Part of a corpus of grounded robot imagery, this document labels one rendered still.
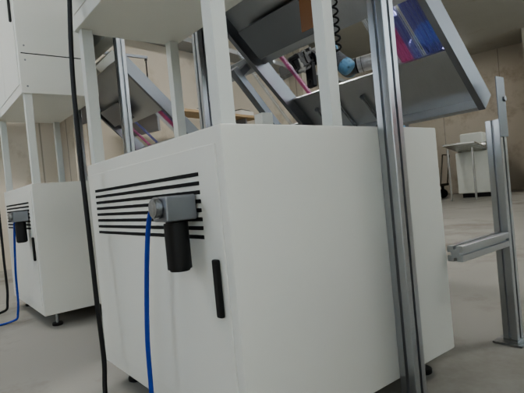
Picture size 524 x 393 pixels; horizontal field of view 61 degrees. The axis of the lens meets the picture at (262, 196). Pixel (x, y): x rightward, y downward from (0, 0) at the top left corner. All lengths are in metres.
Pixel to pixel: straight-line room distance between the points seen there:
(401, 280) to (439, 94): 0.70
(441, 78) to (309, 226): 0.78
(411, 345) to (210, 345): 0.44
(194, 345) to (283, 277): 0.23
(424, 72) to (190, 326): 1.01
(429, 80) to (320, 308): 0.86
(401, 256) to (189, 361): 0.49
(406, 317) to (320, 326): 0.23
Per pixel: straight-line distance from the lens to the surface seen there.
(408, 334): 1.05
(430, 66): 1.46
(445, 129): 11.09
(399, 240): 1.01
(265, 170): 0.78
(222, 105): 0.76
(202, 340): 0.88
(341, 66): 2.16
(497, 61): 10.99
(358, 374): 0.99
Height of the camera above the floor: 0.51
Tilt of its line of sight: 1 degrees down
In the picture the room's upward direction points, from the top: 5 degrees counter-clockwise
